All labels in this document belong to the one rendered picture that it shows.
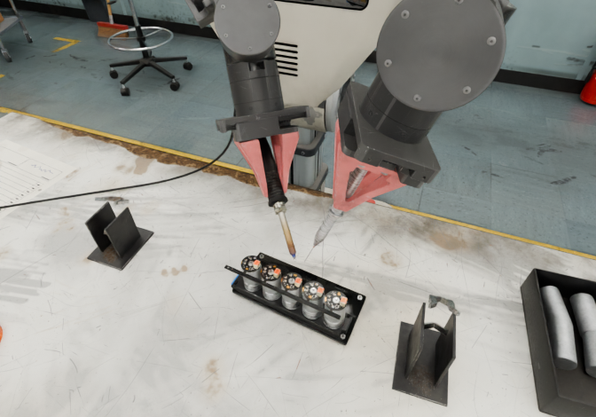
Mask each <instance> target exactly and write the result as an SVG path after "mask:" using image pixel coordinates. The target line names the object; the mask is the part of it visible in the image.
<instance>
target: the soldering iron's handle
mask: <svg viewBox="0 0 596 417"><path fill-rule="evenodd" d="M257 139H258V140H259V144H260V148H261V154H262V158H263V168H264V173H265V178H266V184H267V191H268V200H269V201H268V205H269V207H271V208H273V204H274V203H276V202H279V201H283V202H284V203H285V204H286V203H287V202H288V199H287V197H286V196H285V194H284V190H283V187H282V184H281V181H280V178H279V175H278V169H277V165H276V162H275V160H274V157H273V154H272V151H271V147H270V145H269V143H268V140H267V138H266V137H265V138H257Z"/></svg>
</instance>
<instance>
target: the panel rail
mask: <svg viewBox="0 0 596 417"><path fill-rule="evenodd" d="M228 267H229V268H228ZM224 269H227V270H229V271H232V272H234V273H237V274H238V275H240V276H242V277H245V278H247V279H250V280H252V281H254V282H256V283H258V284H260V285H262V286H265V287H267V288H269V289H272V290H274V291H276V292H278V293H280V294H282V295H285V296H287V297H290V298H292V299H294V300H295V301H297V302H300V303H303V304H305V305H308V306H309V307H311V308H313V309H315V310H318V311H321V312H323V313H324V314H327V315H329V316H331V317H333V318H336V319H338V320H340V318H341V315H339V314H336V313H334V312H333V310H332V309H330V310H327V309H325V308H323V307H320V306H318V305H316V304H314V303H311V302H310V299H307V300H304V299H302V298H301V297H299V296H296V295H293V294H291V293H288V292H287V291H288V290H287V289H285V290H283V289H280V288H278V287H275V286H273V285H271V284H269V283H267V282H266V281H267V280H266V279H265V280H264V281H262V280H260V279H258V278H255V277H253V276H251V275H249V274H246V271H239V270H237V269H235V268H233V267H230V266H229V265H227V264H226V265H225V266H224Z"/></svg>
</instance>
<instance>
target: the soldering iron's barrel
mask: <svg viewBox="0 0 596 417"><path fill-rule="evenodd" d="M273 208H274V212H275V215H278V217H279V220H280V223H281V226H282V229H283V233H284V235H285V239H286V244H287V248H288V250H289V254H290V255H292V254H296V250H295V247H294V242H293V239H292V235H291V232H290V230H289V226H288V223H287V220H286V215H285V213H286V205H285V203H284V202H283V201H279V202H276V203H274V204H273Z"/></svg>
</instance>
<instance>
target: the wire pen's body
mask: <svg viewBox="0 0 596 417"><path fill-rule="evenodd" d="M367 171H368V170H365V169H360V168H355V169H354V170H353V171H351V172H350V173H349V181H348V185H347V190H346V197H345V198H350V197H351V196H352V195H353V193H354V192H355V190H356V189H357V187H358V186H359V184H360V183H361V181H362V180H363V178H364V176H365V174H366V173H367ZM343 214H344V211H342V210H338V209H336V208H334V207H333V204H331V205H330V206H329V208H328V214H327V216H326V217H325V220H324V221H323V223H322V224H321V225H320V227H319V229H318V231H317V232H316V234H315V238H316V239H317V240H318V241H323V240H324V239H325V237H326V236H327V234H328V233H329V232H330V230H331V229H332V227H333V225H334V223H335V222H336V220H337V218H339V217H342V216H343Z"/></svg>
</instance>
